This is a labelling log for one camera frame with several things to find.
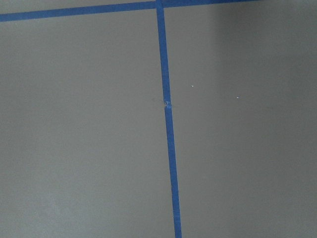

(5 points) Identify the crossing blue tape strip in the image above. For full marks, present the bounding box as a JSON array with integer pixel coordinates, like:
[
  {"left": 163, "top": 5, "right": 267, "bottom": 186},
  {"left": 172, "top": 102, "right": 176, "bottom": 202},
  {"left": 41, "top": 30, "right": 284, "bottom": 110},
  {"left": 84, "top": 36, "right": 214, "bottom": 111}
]
[{"left": 0, "top": 0, "right": 317, "bottom": 22}]

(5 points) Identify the long blue tape strip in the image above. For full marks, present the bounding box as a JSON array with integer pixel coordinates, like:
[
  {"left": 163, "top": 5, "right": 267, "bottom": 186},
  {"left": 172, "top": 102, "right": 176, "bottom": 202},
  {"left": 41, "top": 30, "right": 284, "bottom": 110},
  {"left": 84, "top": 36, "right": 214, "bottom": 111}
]
[{"left": 156, "top": 0, "right": 182, "bottom": 238}]

